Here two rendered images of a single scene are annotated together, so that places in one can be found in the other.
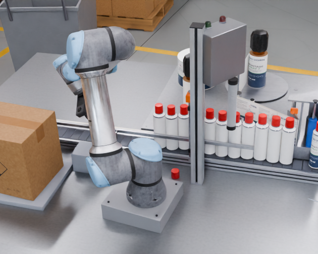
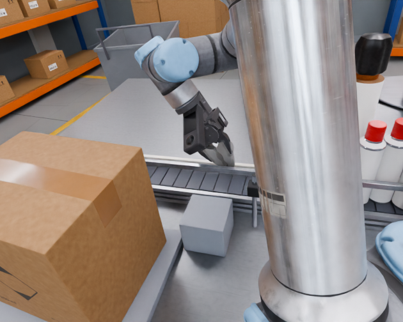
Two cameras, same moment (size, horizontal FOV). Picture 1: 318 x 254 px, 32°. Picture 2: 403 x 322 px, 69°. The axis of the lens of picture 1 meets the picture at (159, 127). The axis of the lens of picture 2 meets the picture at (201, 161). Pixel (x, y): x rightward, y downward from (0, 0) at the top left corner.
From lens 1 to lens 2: 1.65 m
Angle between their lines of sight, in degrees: 4
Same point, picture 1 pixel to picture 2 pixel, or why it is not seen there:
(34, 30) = (129, 68)
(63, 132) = (162, 175)
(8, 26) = (106, 65)
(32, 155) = (89, 263)
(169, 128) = (368, 168)
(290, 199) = not seen: outside the picture
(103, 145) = (336, 295)
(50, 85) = (142, 110)
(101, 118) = (337, 188)
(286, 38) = not seen: hidden behind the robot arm
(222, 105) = (388, 121)
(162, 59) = not seen: hidden behind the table
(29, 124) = (79, 185)
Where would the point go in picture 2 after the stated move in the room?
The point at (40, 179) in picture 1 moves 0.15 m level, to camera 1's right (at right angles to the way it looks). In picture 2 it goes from (119, 295) to (202, 289)
